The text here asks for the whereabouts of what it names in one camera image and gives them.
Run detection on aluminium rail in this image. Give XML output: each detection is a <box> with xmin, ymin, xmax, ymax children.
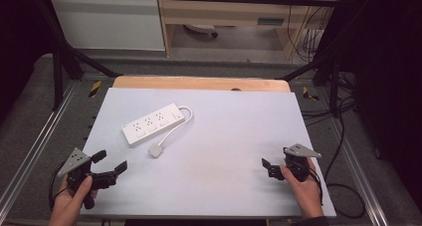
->
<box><xmin>326</xmin><ymin>117</ymin><xmax>389</xmax><ymax>226</ymax></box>
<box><xmin>0</xmin><ymin>81</ymin><xmax>79</xmax><ymax>208</ymax></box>

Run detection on white plug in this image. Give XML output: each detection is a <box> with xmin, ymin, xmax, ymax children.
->
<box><xmin>148</xmin><ymin>143</ymin><xmax>164</xmax><ymax>159</ymax></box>

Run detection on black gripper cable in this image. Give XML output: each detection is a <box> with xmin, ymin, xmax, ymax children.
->
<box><xmin>307</xmin><ymin>167</ymin><xmax>324</xmax><ymax>207</ymax></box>
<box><xmin>48</xmin><ymin>160</ymin><xmax>68</xmax><ymax>211</ymax></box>

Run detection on black curtain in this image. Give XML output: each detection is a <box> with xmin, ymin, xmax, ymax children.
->
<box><xmin>317</xmin><ymin>0</ymin><xmax>422</xmax><ymax>214</ymax></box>
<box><xmin>0</xmin><ymin>0</ymin><xmax>64</xmax><ymax>120</ymax></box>

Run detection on bundle of black floor cables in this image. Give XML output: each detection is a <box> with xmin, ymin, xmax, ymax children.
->
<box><xmin>300</xmin><ymin>98</ymin><xmax>357</xmax><ymax>127</ymax></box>

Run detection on black metal stand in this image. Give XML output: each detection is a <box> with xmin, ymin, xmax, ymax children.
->
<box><xmin>34</xmin><ymin>0</ymin><xmax>123</xmax><ymax>112</ymax></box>
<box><xmin>280</xmin><ymin>46</ymin><xmax>342</xmax><ymax>118</ymax></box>

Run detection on person's right hand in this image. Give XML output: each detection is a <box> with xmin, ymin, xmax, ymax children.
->
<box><xmin>279</xmin><ymin>157</ymin><xmax>324</xmax><ymax>220</ymax></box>

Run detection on light wooden desk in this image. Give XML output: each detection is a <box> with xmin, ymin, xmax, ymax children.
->
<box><xmin>155</xmin><ymin>0</ymin><xmax>336</xmax><ymax>60</ymax></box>

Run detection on yellow black tape strip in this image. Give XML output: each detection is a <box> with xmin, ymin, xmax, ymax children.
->
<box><xmin>88</xmin><ymin>80</ymin><xmax>103</xmax><ymax>99</ymax></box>
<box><xmin>302</xmin><ymin>86</ymin><xmax>320</xmax><ymax>102</ymax></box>

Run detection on white power strip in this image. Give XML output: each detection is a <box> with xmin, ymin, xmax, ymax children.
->
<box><xmin>120</xmin><ymin>103</ymin><xmax>186</xmax><ymax>148</ymax></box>

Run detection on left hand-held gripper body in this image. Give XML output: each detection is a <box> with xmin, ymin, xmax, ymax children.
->
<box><xmin>57</xmin><ymin>147</ymin><xmax>118</xmax><ymax>211</ymax></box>

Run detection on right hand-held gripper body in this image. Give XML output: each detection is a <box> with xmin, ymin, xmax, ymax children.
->
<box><xmin>268</xmin><ymin>142</ymin><xmax>322</xmax><ymax>184</ymax></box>

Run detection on hanging black cables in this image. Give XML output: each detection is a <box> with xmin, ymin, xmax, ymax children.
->
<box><xmin>287</xmin><ymin>0</ymin><xmax>336</xmax><ymax>64</ymax></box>

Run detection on white cabinet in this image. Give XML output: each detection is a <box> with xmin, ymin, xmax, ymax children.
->
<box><xmin>49</xmin><ymin>0</ymin><xmax>166</xmax><ymax>52</ymax></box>

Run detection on light wooden board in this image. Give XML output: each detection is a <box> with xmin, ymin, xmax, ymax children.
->
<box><xmin>112</xmin><ymin>75</ymin><xmax>292</xmax><ymax>94</ymax></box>

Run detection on long black floor cable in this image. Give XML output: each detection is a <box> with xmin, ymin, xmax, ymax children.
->
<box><xmin>322</xmin><ymin>96</ymin><xmax>367</xmax><ymax>220</ymax></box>

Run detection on person's left hand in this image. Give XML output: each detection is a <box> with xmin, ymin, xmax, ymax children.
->
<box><xmin>48</xmin><ymin>174</ymin><xmax>100</xmax><ymax>226</ymax></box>

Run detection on white power cable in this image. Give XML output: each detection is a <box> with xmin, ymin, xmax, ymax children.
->
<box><xmin>157</xmin><ymin>106</ymin><xmax>194</xmax><ymax>148</ymax></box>

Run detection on office chair base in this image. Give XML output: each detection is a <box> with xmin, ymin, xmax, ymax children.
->
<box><xmin>183</xmin><ymin>24</ymin><xmax>219</xmax><ymax>39</ymax></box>

